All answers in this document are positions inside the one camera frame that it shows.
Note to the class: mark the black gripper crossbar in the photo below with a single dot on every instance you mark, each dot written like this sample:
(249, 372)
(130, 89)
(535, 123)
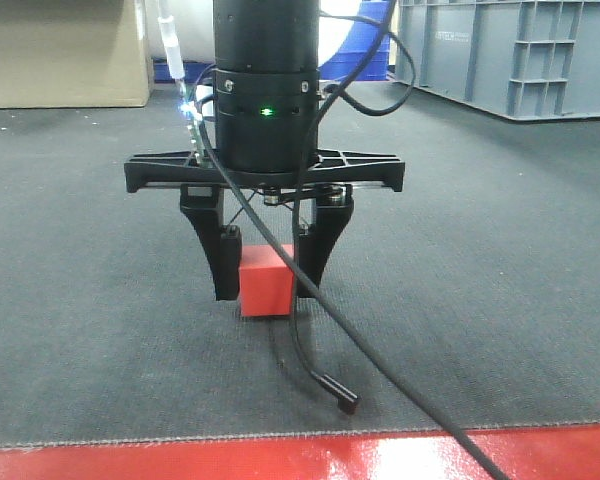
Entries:
(325, 177)

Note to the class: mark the red magnetic cube block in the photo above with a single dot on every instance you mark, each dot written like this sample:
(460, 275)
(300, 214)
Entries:
(265, 282)

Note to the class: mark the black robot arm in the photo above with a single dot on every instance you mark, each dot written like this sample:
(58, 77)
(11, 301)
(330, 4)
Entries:
(267, 109)

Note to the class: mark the blue and white container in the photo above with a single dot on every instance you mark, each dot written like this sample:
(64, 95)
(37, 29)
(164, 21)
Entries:
(341, 41)

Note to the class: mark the cardboard box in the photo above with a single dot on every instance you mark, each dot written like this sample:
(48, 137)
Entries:
(56, 54)

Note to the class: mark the grey plastic crate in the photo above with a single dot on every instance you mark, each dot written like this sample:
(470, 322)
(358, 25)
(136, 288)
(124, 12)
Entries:
(521, 60)

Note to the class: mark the white cable connector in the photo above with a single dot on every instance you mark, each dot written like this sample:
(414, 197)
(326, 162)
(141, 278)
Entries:
(171, 46)

